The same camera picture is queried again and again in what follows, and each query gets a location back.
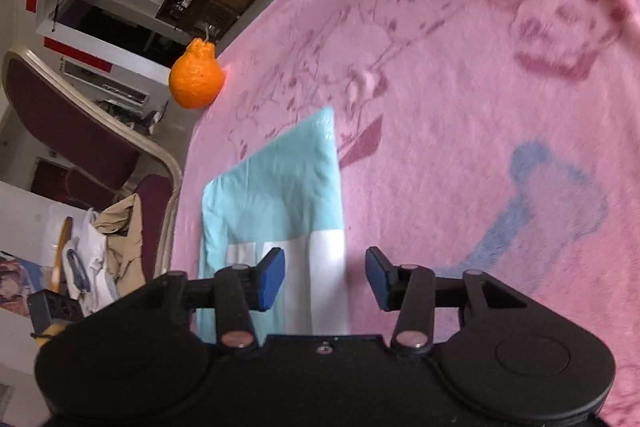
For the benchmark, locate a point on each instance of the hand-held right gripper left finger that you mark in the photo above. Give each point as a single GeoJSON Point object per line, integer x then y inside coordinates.
{"type": "Point", "coordinates": [270, 281]}

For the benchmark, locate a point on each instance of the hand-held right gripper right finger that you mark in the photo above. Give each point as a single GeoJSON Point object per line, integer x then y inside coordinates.
{"type": "Point", "coordinates": [377, 281]}

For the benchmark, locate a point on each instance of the light blue shirt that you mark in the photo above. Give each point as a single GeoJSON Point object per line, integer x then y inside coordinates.
{"type": "Point", "coordinates": [280, 187]}

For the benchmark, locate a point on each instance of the beige cloth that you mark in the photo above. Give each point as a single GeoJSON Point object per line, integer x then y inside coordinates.
{"type": "Point", "coordinates": [122, 232]}

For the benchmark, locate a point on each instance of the white cloth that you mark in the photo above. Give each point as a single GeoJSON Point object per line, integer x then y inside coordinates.
{"type": "Point", "coordinates": [95, 257]}

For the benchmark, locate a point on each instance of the pink printed blanket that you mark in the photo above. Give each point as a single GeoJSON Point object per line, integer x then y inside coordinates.
{"type": "Point", "coordinates": [475, 107]}

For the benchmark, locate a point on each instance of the wooden stick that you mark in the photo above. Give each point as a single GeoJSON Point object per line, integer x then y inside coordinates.
{"type": "Point", "coordinates": [61, 252]}

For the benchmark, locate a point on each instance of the knobbed orange citrus fruit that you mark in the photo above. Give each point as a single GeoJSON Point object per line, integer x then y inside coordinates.
{"type": "Point", "coordinates": [195, 79]}

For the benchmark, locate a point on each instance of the black box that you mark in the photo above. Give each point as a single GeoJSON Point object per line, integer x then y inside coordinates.
{"type": "Point", "coordinates": [52, 305]}

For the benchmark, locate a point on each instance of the printed poster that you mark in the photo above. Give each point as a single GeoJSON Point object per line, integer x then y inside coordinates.
{"type": "Point", "coordinates": [17, 282]}

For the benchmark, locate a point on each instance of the maroon chair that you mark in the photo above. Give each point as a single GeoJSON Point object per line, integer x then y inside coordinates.
{"type": "Point", "coordinates": [65, 127]}

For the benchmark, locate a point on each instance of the short red banner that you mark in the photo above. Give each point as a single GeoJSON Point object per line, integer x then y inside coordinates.
{"type": "Point", "coordinates": [75, 54]}

